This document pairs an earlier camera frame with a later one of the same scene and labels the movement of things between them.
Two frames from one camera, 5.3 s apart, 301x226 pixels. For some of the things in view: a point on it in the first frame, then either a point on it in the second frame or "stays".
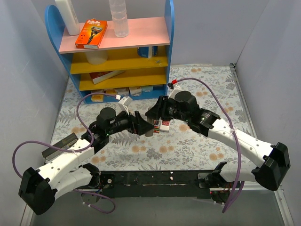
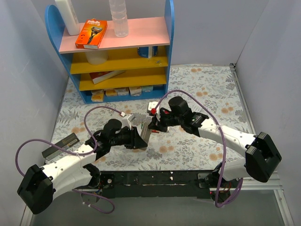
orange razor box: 91,34 stays
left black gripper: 137,122 → 131,137
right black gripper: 162,108 → 163,119
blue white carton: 147,52 stays
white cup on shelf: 97,57 stays
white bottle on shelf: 71,23 stays
